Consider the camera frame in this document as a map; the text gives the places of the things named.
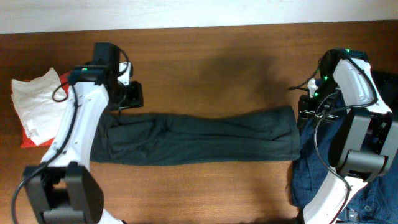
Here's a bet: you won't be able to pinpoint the black t-shirt white lettering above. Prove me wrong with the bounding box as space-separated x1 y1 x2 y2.
90 106 300 166

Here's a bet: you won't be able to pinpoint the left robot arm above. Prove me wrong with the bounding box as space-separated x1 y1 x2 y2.
15 42 144 224

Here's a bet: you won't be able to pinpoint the folded white shirt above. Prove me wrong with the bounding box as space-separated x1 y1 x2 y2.
11 68 67 145

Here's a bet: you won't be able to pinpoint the navy blue shorts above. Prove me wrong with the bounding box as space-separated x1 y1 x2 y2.
290 70 398 224

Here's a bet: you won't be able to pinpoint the folded red shirt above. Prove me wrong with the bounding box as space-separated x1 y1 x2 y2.
20 72 70 148

